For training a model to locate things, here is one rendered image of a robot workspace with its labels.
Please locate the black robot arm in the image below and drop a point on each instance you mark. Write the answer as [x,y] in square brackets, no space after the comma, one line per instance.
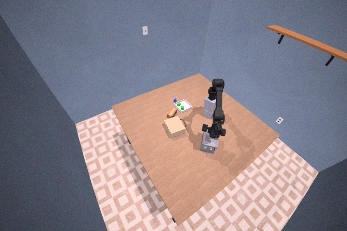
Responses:
[218,116]

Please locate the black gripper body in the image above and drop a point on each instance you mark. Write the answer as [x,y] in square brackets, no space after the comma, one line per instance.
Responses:
[205,128]

